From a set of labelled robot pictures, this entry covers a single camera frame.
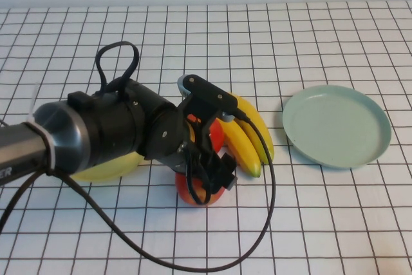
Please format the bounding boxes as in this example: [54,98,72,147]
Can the yellow plastic plate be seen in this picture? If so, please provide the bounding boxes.
[68,151,146,183]

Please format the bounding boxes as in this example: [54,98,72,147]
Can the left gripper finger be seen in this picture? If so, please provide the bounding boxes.
[201,171,223,197]
[221,155,239,193]

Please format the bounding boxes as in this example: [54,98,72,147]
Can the long black camera cable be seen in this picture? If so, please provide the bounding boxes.
[0,109,277,272]

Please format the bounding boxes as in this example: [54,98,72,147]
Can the looped black arm cable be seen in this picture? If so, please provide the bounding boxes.
[95,41,140,99]

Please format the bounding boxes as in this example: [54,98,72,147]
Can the thin black gripper wire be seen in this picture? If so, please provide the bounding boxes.
[185,155,212,207]

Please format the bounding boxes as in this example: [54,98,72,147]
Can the pale green plastic plate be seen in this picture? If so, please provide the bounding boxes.
[281,84,393,169]

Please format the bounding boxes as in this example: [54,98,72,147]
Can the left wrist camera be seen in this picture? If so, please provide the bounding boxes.
[176,74,239,124]

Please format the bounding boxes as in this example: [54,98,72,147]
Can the white zip tie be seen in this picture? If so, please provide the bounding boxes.
[28,82,42,125]

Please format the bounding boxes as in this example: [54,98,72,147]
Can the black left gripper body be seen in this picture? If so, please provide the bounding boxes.
[175,119,227,193]

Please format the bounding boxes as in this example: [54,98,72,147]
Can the white black-grid tablecloth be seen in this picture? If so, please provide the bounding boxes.
[0,0,412,275]

